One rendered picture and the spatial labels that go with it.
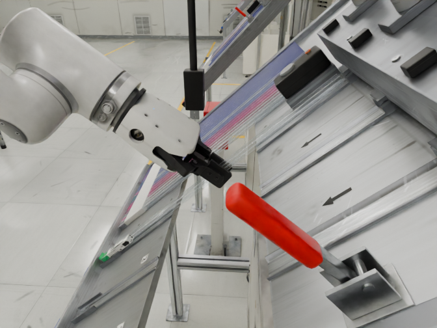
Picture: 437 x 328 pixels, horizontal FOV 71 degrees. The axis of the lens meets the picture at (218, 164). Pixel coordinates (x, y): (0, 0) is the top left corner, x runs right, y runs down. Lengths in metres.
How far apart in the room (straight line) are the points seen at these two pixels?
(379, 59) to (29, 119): 0.35
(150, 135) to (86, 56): 0.12
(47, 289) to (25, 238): 0.43
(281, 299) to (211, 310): 1.19
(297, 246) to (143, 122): 0.29
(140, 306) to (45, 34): 0.34
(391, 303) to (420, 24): 0.20
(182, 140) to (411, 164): 0.26
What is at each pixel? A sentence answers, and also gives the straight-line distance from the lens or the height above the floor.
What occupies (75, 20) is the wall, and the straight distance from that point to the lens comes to 9.99.
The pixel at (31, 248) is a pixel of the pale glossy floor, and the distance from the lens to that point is 1.93.
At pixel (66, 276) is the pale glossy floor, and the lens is 1.70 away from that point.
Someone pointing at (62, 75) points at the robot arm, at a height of 1.09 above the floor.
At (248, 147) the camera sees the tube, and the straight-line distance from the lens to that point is 0.44.
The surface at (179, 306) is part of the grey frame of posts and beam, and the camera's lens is 1.37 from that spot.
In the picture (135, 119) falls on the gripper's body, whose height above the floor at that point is 1.03.
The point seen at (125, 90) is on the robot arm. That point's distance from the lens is 0.42.
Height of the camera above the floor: 1.17
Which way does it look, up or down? 29 degrees down
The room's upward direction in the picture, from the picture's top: straight up
